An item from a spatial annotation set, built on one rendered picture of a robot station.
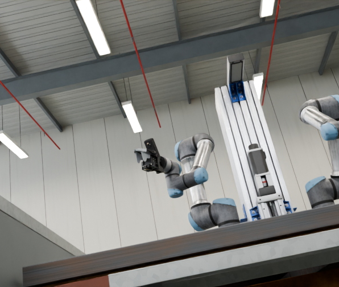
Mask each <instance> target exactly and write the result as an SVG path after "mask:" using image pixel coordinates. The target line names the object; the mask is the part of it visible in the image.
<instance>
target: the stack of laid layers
mask: <svg viewBox="0 0 339 287"><path fill-rule="evenodd" d="M337 226H339V204H335V205H332V206H326V207H321V208H315V209H312V210H306V211H301V212H296V213H292V214H286V215H281V216H276V217H272V218H267V219H261V220H256V221H252V222H247V223H241V224H236V225H230V226H227V227H221V228H216V229H210V230H207V231H202V232H196V233H191V234H187V235H182V236H177V237H171V238H167V239H162V240H157V241H151V242H148V243H142V244H137V245H131V246H128V247H122V248H117V249H111V250H108V251H102V252H97V253H91V254H88V255H82V256H77V257H71V258H68V259H63V260H57V261H52V262H48V263H43V264H38V265H32V266H27V267H23V268H22V269H23V287H37V286H43V285H48V284H54V283H57V282H63V281H68V280H74V279H77V278H83V277H88V276H94V275H97V274H103V273H108V272H113V271H117V270H122V269H127V268H133V267H138V266H142V265H147V264H153V263H158V262H162V261H167V260H173V259H178V258H182V257H187V256H193V255H198V254H202V253H207V252H213V251H218V250H222V249H227V248H233V247H238V246H242V245H247V244H252V243H258V242H261V241H267V240H272V239H277V238H281V237H286V236H292V235H297V234H301V233H306V232H312V231H317V230H321V229H326V228H332V227H337Z"/></svg>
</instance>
